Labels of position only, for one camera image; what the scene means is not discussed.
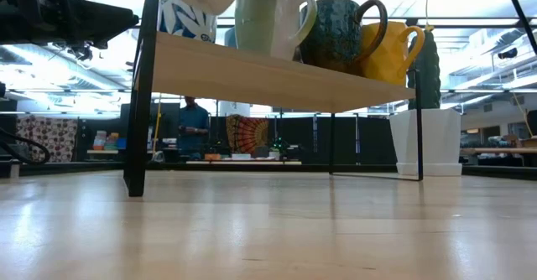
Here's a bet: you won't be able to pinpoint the black ceiling spotlight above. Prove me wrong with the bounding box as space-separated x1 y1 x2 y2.
69 43 95 62

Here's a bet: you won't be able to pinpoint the white orange plastic jar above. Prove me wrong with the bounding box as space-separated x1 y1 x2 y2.
92 130 108 152

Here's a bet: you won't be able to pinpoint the thin black diagonal strut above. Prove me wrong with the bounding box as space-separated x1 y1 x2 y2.
500 0 537 56

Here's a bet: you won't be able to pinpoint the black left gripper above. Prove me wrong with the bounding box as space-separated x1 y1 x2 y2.
0 0 141 49

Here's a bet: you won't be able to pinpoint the orange mandala tapestry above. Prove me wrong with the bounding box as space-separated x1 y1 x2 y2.
225 114 270 156

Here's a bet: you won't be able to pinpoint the black overhead crossbar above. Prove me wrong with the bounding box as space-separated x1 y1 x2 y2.
133 16 537 30

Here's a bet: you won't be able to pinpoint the black partition panels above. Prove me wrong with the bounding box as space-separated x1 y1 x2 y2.
187 115 398 166

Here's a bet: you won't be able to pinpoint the dark teal brown glazed mug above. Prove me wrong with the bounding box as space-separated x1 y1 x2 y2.
299 0 389 75

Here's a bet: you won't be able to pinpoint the wooden background table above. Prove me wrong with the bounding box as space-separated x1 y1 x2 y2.
460 146 537 156

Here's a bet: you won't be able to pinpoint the pale green mug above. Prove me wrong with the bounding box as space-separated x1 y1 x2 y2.
233 0 319 61

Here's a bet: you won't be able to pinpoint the white hexagonal plant pot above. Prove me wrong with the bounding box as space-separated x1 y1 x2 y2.
388 107 463 178

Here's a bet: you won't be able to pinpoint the black background cabinet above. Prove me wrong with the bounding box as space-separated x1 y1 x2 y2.
119 102 182 163

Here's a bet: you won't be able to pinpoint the yellow faceted mug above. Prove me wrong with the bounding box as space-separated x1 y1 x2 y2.
359 20 426 86

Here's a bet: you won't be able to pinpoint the person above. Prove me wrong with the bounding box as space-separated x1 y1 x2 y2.
177 96 211 158

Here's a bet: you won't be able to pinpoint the wooden shelf riser black legs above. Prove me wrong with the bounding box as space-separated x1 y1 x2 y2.
123 0 424 198

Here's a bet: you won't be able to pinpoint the black metal table frame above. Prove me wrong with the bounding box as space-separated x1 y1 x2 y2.
0 158 537 181

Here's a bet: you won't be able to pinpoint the black corrugated cable hose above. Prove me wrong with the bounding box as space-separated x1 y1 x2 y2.
0 126 52 166

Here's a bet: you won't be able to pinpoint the brown patterned cloth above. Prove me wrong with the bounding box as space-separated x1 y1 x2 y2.
15 115 79 164

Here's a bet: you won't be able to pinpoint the wooden background workbench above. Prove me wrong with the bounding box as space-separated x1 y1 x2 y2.
185 158 303 166

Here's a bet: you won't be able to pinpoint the white mug blue floral print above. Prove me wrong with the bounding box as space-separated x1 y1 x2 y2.
158 0 218 44

